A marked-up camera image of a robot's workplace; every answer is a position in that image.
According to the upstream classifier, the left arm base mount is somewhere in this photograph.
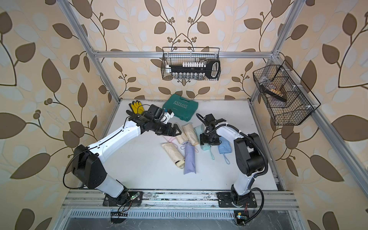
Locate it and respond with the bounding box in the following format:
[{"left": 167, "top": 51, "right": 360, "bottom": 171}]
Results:
[{"left": 103, "top": 189, "right": 144, "bottom": 207}]

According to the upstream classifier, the pink sleeved umbrella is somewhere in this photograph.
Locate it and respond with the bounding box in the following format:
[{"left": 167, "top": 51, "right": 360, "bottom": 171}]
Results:
[{"left": 163, "top": 136, "right": 176, "bottom": 143}]

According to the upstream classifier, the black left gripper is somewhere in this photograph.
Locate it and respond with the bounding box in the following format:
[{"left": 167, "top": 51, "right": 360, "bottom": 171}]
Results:
[{"left": 150, "top": 120, "right": 182, "bottom": 137}]

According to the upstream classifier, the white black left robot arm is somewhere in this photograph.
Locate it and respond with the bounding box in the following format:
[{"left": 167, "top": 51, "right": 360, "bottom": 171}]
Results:
[{"left": 64, "top": 114, "right": 182, "bottom": 199}]

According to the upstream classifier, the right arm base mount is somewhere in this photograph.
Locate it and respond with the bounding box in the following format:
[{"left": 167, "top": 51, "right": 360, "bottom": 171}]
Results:
[{"left": 216, "top": 191, "right": 257, "bottom": 208}]

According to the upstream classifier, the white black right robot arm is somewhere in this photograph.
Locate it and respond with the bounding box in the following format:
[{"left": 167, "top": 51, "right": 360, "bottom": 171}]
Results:
[{"left": 196, "top": 113, "right": 268, "bottom": 202}]

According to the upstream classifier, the lilac umbrella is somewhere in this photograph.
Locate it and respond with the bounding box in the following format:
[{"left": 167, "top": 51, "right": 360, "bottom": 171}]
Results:
[{"left": 181, "top": 141, "right": 197, "bottom": 174}]

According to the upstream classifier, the black rear wire basket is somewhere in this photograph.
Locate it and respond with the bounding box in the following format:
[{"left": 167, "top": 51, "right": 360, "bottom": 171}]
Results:
[{"left": 161, "top": 46, "right": 221, "bottom": 81}]

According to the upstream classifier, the black socket bit holder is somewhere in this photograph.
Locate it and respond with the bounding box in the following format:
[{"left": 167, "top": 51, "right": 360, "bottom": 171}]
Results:
[{"left": 161, "top": 59, "right": 221, "bottom": 80}]

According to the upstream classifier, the green plastic tool case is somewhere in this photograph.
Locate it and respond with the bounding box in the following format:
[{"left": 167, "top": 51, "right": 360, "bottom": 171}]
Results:
[{"left": 163, "top": 94, "right": 198, "bottom": 122}]

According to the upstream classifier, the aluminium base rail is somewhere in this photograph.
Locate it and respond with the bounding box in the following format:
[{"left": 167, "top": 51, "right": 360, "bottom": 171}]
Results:
[{"left": 61, "top": 189, "right": 300, "bottom": 211}]

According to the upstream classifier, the black side wire basket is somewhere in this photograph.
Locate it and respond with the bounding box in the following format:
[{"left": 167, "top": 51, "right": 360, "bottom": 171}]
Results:
[{"left": 253, "top": 60, "right": 321, "bottom": 126}]

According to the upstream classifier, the cream bare folded umbrella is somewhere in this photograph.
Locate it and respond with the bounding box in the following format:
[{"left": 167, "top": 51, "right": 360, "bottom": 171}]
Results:
[{"left": 162, "top": 142, "right": 185, "bottom": 169}]

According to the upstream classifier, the mint green umbrella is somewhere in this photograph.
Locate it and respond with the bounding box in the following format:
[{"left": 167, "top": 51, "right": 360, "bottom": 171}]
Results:
[{"left": 194, "top": 124, "right": 215, "bottom": 161}]

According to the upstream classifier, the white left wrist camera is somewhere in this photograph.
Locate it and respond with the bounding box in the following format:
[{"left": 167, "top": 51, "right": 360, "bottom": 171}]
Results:
[{"left": 160, "top": 112, "right": 174, "bottom": 124}]

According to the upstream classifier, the beige sleeved umbrella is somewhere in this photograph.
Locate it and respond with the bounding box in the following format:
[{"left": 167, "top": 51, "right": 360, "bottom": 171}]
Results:
[
  {"left": 175, "top": 124, "right": 189, "bottom": 145},
  {"left": 182, "top": 123, "right": 199, "bottom": 146}
]

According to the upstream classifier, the yellow black work glove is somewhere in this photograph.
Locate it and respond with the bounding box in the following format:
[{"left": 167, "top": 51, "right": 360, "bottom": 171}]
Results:
[{"left": 126, "top": 101, "right": 144, "bottom": 116}]

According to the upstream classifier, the dark tool in side basket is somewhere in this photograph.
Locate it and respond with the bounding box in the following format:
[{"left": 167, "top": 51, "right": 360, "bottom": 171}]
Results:
[{"left": 260, "top": 84, "right": 287, "bottom": 102}]

